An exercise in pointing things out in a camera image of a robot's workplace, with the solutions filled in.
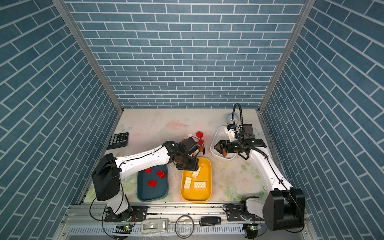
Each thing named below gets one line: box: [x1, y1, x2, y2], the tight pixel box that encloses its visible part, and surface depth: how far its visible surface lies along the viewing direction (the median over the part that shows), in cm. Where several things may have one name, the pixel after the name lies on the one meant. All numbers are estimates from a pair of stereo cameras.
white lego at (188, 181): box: [183, 176, 192, 190], surface depth 84 cm
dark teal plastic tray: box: [136, 164, 169, 202], surface depth 84 cm
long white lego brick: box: [192, 166, 201, 178], surface depth 88 cm
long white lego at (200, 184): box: [194, 181, 207, 189], surface depth 84 cm
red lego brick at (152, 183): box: [148, 179, 158, 188], surface depth 85 cm
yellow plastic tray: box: [180, 157, 212, 203], surface depth 83 cm
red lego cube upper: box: [196, 131, 204, 139], surface depth 107 cm
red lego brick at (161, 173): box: [156, 169, 166, 179], surface depth 88 cm
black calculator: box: [106, 132, 129, 150], surface depth 101 cm
